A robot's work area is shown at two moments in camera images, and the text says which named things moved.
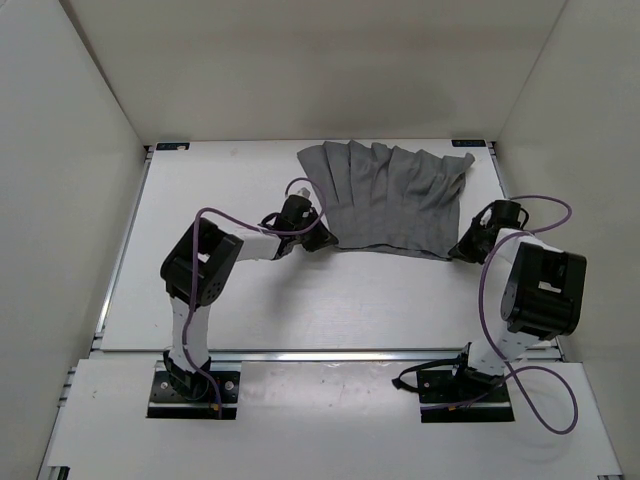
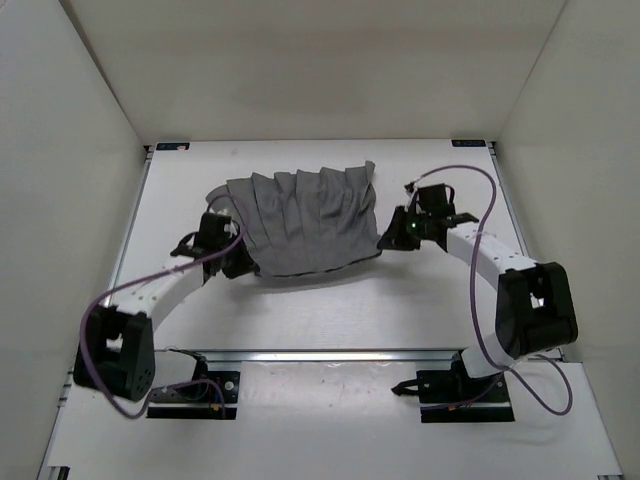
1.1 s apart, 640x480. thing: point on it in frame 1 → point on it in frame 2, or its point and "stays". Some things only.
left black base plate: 166,402 stays
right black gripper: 462,249 → 395,238
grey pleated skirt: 382,197 → 304,221
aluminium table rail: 335,355 stays
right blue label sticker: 469,143 stays
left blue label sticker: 173,146 stays
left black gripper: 321,240 → 246,264
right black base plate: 448,397 stays
